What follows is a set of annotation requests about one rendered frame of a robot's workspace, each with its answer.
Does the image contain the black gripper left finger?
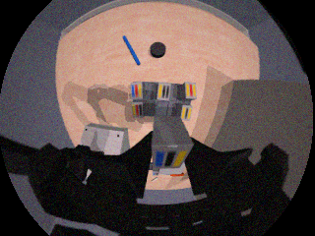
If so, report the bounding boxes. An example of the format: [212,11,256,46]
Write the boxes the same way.
[80,131,153,199]

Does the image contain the grey flat panel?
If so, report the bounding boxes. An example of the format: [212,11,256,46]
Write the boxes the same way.
[212,79,314,200]

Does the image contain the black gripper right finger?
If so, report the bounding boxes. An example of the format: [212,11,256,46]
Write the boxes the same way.
[184,138,252,196]

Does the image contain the blue thin rod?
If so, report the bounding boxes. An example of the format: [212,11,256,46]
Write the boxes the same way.
[123,35,141,66]

